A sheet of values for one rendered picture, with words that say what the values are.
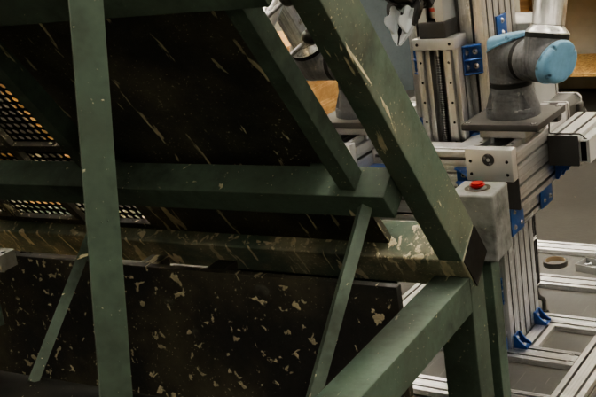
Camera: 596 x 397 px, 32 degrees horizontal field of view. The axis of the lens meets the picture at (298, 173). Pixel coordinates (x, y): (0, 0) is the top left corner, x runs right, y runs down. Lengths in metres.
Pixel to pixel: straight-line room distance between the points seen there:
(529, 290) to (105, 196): 2.29
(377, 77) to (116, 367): 0.86
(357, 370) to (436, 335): 0.28
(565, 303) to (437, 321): 1.46
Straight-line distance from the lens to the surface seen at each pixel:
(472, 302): 2.54
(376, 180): 2.22
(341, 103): 3.14
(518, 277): 3.40
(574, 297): 3.80
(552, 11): 2.79
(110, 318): 1.42
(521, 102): 2.90
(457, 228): 2.41
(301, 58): 3.15
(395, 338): 2.24
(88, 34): 1.37
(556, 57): 2.77
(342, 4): 1.90
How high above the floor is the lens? 1.75
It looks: 16 degrees down
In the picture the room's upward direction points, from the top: 8 degrees counter-clockwise
